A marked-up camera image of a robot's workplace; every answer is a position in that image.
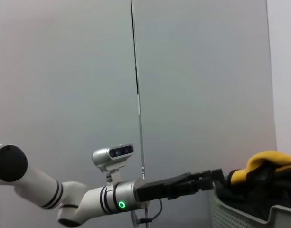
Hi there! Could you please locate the grey perforated storage box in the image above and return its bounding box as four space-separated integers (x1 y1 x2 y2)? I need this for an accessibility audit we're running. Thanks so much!
208 181 291 228

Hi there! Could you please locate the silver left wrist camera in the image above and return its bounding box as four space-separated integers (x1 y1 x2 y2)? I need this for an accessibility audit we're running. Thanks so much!
92 143 135 184

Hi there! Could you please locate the black cloth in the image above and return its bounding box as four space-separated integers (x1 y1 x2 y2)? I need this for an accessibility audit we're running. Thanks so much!
216 163 291 211

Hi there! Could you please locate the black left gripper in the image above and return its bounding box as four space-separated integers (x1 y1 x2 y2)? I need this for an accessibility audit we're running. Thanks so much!
135 168 226 203

